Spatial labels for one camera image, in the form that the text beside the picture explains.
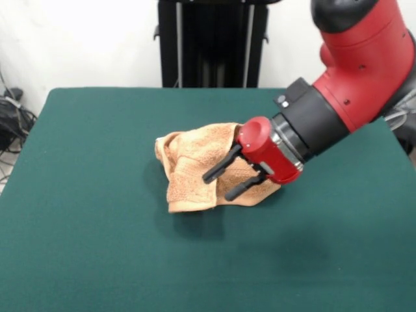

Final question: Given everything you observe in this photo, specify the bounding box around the black power adaptor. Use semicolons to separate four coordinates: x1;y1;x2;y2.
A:
3;87;24;100

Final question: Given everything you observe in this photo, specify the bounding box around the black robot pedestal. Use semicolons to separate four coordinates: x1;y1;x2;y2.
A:
153;0;270;88

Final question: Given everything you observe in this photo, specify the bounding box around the dark green table cloth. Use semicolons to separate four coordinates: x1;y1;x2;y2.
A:
0;86;416;312

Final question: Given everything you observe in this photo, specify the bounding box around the tan terry towel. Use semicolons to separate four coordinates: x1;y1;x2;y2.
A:
154;122;282;214

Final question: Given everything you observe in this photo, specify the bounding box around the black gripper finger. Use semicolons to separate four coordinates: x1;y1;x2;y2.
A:
224;165;266;202
201;144;244;185

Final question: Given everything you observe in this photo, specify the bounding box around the black cable tangle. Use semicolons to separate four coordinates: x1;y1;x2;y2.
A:
385;109;416;131
0;70;38;183

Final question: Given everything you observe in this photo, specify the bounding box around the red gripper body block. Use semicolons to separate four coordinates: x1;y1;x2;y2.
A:
235;116;305;185

